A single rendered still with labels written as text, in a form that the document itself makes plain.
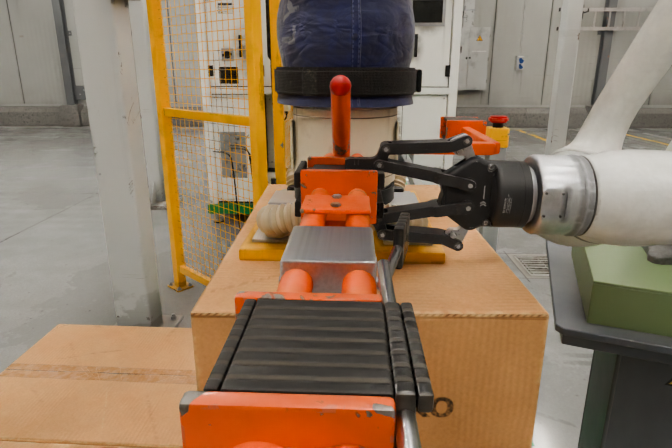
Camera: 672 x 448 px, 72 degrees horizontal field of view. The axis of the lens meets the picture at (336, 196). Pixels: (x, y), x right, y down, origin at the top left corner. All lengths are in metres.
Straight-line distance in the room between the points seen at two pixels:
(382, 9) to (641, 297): 0.67
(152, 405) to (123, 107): 1.30
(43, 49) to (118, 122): 9.83
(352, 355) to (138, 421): 0.90
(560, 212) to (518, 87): 10.11
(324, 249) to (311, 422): 0.16
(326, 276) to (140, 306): 2.06
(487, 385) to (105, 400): 0.80
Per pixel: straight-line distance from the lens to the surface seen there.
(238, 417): 0.18
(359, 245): 0.32
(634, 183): 0.56
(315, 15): 0.69
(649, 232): 0.58
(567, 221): 0.54
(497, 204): 0.52
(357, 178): 0.49
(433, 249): 0.67
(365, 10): 0.68
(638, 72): 0.75
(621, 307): 1.00
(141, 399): 1.13
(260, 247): 0.67
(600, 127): 0.75
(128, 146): 2.10
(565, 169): 0.54
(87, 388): 1.21
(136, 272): 2.27
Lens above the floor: 1.21
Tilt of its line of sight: 15 degrees down
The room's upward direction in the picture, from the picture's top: straight up
